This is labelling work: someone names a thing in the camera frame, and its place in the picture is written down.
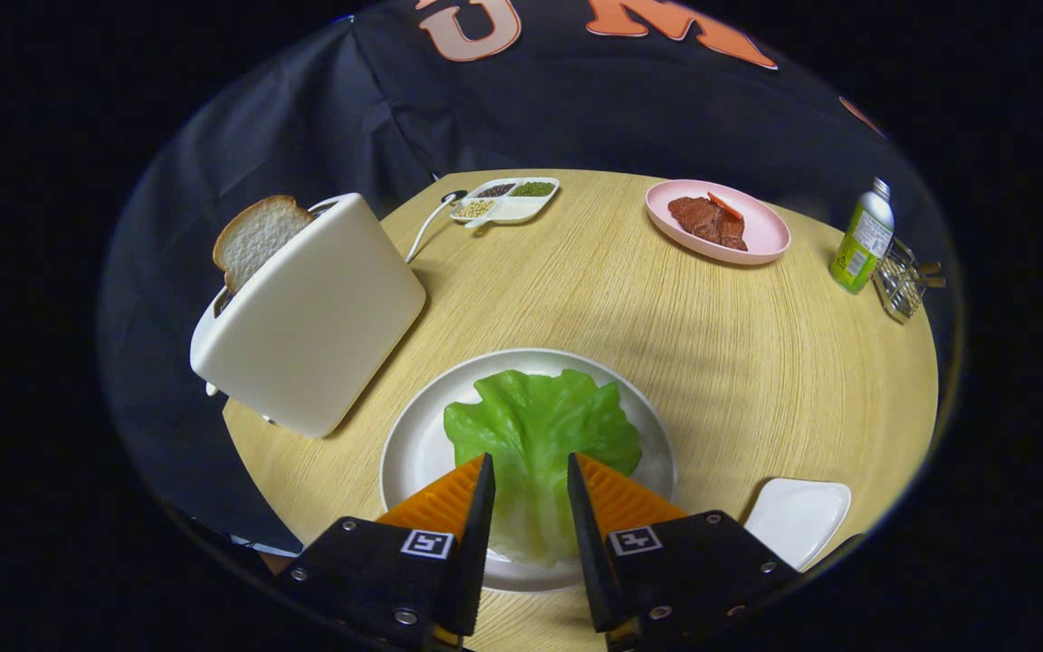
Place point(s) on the white bread slice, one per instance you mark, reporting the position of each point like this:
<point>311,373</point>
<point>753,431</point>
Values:
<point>259,237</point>

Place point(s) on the white divided seed dish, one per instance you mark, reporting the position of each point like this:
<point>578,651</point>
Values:
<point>512,210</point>

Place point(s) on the pink plate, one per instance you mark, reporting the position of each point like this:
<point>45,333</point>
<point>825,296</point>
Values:
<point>761,234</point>

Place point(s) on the white square dish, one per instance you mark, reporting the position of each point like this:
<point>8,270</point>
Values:
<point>798,521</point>

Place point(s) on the wooden utensils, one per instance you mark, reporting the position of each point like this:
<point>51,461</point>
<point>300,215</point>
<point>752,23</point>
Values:
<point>931,269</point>

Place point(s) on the green label bottle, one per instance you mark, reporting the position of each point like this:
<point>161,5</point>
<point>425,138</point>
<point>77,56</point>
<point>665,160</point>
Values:
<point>861,244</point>

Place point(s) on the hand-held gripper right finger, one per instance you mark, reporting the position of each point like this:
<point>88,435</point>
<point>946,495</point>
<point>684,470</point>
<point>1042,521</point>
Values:
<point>587,552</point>

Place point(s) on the white toaster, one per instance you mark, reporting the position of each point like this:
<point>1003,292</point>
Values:
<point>322,317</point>

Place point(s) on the white round plate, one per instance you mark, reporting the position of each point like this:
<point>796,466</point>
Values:
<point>417,444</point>

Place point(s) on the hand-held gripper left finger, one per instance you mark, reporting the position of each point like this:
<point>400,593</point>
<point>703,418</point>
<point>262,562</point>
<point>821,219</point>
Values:
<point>476,543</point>

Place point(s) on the brown meat slice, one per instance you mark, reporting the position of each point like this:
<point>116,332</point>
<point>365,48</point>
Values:
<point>703,222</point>

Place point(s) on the black backdrop cloth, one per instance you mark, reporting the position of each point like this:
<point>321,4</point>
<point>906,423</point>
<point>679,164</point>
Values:
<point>304,118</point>

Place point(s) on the red sausage slice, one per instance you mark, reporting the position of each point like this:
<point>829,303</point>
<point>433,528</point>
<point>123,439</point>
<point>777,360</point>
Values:
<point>725,206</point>

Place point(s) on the green lettuce leaf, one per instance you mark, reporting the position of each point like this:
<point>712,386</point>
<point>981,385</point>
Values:
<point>531,426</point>

